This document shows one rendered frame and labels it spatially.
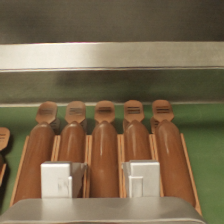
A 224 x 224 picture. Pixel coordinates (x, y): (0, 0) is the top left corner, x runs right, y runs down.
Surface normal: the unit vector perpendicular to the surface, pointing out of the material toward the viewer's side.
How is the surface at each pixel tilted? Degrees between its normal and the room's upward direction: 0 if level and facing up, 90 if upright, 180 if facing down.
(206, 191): 2
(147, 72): 90
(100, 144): 16
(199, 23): 90
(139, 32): 90
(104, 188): 2
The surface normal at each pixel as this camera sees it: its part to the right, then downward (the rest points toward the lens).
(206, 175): -0.01, -0.72
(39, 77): 0.01, 0.70
